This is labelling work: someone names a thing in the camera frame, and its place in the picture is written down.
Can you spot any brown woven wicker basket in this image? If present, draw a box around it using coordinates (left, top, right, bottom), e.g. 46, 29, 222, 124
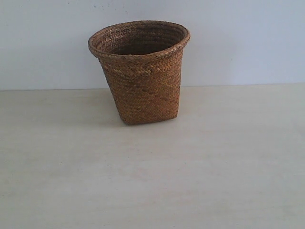
88, 21, 190, 125

